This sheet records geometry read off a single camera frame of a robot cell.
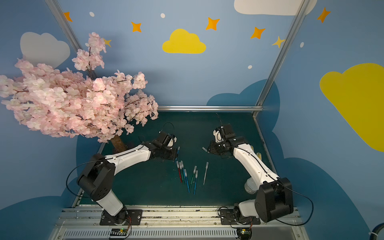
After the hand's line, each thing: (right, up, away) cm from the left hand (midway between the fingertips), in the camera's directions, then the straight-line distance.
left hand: (178, 153), depth 90 cm
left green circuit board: (-28, -37, -17) cm, 50 cm away
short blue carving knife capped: (+5, -15, -4) cm, 17 cm away
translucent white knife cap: (+17, +1, +11) cm, 20 cm away
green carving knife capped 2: (+10, -12, 0) cm, 15 cm away
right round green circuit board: (+35, -37, -17) cm, 54 cm away
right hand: (+20, +4, -6) cm, 21 cm away
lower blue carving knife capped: (+11, -14, -2) cm, 18 cm away
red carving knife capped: (-1, -9, +2) cm, 9 cm away
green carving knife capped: (+1, -7, +3) cm, 8 cm away
